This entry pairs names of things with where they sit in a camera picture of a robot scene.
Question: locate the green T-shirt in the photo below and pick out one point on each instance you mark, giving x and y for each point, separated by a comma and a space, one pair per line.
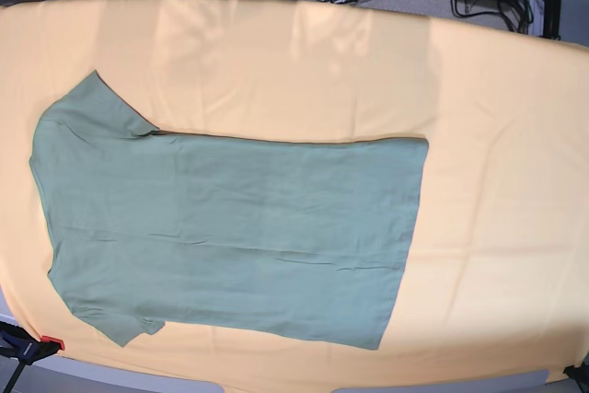
305, 241

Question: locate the black corner clamp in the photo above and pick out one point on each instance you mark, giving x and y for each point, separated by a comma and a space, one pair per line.
579, 374

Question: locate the orange table cloth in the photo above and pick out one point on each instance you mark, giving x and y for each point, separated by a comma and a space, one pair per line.
497, 277

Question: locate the black red clamp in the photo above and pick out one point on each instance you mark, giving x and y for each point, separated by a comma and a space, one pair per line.
19, 345

